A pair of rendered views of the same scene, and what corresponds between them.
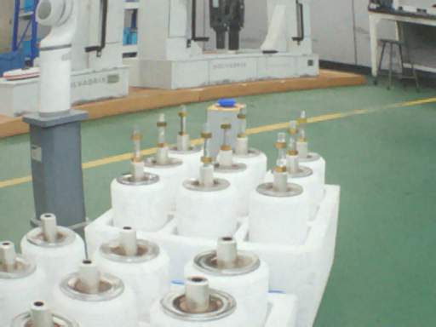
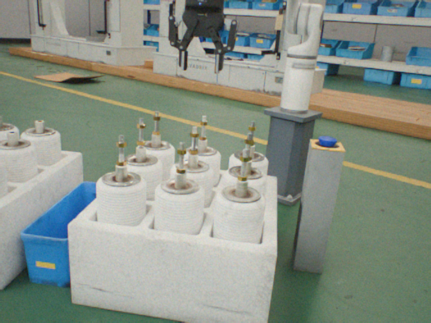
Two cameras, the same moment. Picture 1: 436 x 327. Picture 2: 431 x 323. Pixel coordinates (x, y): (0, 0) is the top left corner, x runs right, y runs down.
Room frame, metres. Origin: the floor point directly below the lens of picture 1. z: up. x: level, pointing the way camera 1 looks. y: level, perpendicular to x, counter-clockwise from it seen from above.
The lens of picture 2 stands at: (1.01, -0.83, 0.55)
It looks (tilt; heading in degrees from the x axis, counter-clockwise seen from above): 19 degrees down; 81
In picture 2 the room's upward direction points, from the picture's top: 4 degrees clockwise
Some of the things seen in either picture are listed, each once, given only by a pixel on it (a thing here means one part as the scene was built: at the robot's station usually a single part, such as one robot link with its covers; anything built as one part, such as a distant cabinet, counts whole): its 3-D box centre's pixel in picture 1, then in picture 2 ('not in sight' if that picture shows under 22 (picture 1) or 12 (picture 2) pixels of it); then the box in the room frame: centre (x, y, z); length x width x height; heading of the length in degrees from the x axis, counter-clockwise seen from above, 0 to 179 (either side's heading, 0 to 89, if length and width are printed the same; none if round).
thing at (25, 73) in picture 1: (25, 72); not in sight; (3.16, 1.10, 0.29); 0.30 x 0.30 x 0.06
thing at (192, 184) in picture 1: (206, 185); (140, 160); (0.97, 0.02, 0.25); 0.08 x 0.08 x 0.01
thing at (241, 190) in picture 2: (301, 150); (241, 188); (1.16, -0.16, 0.26); 0.02 x 0.02 x 0.03
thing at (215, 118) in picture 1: (226, 176); (315, 207); (1.38, -0.02, 0.16); 0.07 x 0.07 x 0.31; 74
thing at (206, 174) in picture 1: (206, 176); (140, 154); (0.97, 0.02, 0.26); 0.02 x 0.02 x 0.03
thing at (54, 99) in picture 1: (54, 81); (297, 84); (1.45, 0.41, 0.39); 0.09 x 0.09 x 0.17; 45
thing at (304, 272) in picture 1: (225, 252); (188, 231); (1.08, -0.01, 0.09); 0.39 x 0.39 x 0.18; 74
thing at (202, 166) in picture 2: (226, 167); (192, 166); (1.08, -0.01, 0.25); 0.08 x 0.08 x 0.01
